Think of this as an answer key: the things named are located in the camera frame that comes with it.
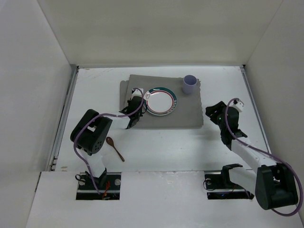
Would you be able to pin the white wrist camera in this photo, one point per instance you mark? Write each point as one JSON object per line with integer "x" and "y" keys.
{"x": 238, "y": 105}
{"x": 137, "y": 92}

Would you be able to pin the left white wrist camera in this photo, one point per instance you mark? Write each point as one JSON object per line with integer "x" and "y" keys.
{"x": 137, "y": 92}

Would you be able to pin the grey cloth placemat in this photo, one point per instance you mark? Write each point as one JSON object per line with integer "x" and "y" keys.
{"x": 188, "y": 113}

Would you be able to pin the brown wooden spoon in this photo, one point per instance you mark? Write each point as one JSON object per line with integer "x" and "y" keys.
{"x": 110, "y": 142}

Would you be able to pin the lilac plastic cup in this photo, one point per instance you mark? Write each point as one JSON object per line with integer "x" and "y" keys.
{"x": 189, "y": 83}

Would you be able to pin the aluminium table rail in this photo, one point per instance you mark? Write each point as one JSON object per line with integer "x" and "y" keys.
{"x": 63, "y": 119}
{"x": 244, "y": 75}

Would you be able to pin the right aluminium table rail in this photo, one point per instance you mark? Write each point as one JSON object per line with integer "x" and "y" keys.
{"x": 244, "y": 75}

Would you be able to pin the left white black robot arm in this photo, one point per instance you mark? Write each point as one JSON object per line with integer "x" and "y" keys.
{"x": 91, "y": 132}

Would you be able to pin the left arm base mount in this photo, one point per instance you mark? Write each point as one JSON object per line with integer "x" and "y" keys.
{"x": 108, "y": 187}

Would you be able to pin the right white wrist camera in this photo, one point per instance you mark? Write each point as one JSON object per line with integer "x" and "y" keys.
{"x": 238, "y": 105}

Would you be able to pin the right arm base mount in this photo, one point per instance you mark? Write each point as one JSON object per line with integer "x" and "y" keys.
{"x": 217, "y": 190}

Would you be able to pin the white plate green red rim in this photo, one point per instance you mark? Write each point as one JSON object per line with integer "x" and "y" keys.
{"x": 160, "y": 101}

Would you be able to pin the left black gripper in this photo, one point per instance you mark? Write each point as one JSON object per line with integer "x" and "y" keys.
{"x": 133, "y": 114}

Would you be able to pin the left aluminium table rail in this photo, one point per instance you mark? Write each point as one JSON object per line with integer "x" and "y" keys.
{"x": 63, "y": 119}

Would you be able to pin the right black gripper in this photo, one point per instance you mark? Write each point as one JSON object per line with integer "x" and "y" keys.
{"x": 214, "y": 110}

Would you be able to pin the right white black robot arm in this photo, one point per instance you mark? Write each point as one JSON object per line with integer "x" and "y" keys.
{"x": 271, "y": 180}

